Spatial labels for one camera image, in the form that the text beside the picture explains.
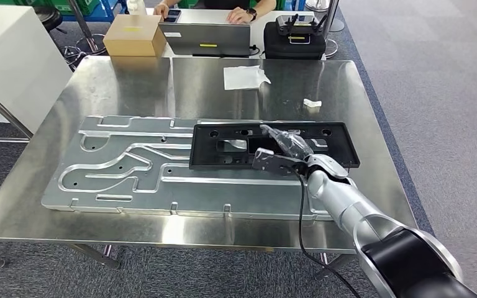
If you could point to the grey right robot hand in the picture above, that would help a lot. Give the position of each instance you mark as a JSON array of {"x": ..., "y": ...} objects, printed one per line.
[{"x": 292, "y": 144}]

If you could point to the person's left hand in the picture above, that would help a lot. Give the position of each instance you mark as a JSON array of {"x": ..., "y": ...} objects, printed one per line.
[{"x": 238, "y": 15}]

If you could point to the person's right hand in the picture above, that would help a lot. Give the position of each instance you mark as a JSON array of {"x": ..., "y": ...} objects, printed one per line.
[{"x": 160, "y": 10}]

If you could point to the black plastic car part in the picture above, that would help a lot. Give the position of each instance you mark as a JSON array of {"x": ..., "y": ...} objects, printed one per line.
[{"x": 205, "y": 148}]

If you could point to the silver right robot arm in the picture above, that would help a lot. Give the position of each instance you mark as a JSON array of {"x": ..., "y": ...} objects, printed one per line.
[{"x": 345, "y": 205}]

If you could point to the stainless steel workbench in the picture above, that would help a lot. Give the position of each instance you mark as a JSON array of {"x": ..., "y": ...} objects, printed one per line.
[{"x": 139, "y": 86}]

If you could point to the black wristwatch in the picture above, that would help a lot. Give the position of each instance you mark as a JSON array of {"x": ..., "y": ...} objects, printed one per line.
[{"x": 252, "y": 14}]

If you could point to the person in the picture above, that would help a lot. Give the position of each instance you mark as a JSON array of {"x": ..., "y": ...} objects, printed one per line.
[{"x": 226, "y": 3}]

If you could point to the white bottle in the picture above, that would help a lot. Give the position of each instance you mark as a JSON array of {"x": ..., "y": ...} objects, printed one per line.
[{"x": 136, "y": 7}]

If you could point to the brown cardboard box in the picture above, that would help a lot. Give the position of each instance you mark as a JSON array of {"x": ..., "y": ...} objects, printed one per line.
[{"x": 133, "y": 37}]

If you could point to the grey laptop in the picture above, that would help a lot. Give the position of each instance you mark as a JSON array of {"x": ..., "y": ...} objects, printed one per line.
[{"x": 205, "y": 37}]

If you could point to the small white scrap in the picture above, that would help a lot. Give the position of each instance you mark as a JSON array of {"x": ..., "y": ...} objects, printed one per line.
[{"x": 311, "y": 103}]

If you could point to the white paper sheet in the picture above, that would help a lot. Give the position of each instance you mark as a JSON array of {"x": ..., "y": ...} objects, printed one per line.
[{"x": 242, "y": 78}]

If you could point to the black carrying case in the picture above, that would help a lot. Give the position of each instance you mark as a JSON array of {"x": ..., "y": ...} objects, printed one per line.
[{"x": 292, "y": 49}]

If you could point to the chrome pole with base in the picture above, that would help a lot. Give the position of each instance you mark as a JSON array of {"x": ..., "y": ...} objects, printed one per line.
[
  {"x": 83, "y": 28},
  {"x": 332, "y": 24}
]

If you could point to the green plastic crate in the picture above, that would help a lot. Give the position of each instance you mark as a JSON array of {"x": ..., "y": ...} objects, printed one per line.
[{"x": 78, "y": 5}]

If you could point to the black stool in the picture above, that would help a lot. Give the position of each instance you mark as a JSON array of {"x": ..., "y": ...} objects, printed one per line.
[{"x": 49, "y": 18}]

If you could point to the grey stamped metal panel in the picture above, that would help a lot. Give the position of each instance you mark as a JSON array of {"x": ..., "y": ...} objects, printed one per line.
[{"x": 119, "y": 193}]

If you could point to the steel side table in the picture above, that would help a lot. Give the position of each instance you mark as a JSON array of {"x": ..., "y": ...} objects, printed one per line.
[{"x": 0, "y": 109}]

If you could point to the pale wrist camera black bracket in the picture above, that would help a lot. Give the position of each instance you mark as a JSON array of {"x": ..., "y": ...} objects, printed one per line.
[{"x": 271, "y": 162}]

